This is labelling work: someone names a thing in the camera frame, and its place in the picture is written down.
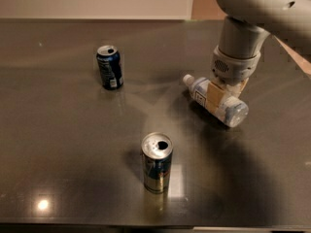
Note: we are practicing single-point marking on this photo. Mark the grey robot gripper body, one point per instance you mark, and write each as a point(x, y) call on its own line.
point(233, 67)

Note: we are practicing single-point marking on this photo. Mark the silver blue redbull can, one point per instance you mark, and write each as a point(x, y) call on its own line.
point(157, 151)

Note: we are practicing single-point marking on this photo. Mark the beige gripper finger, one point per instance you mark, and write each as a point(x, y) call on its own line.
point(214, 97)
point(237, 89)

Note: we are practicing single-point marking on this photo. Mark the clear blue plastic bottle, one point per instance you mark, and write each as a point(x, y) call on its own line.
point(232, 110)

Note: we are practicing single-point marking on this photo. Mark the dark blue soda can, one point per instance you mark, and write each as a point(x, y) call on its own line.
point(109, 63)

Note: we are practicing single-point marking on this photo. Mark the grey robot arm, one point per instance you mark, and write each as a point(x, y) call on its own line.
point(247, 24)

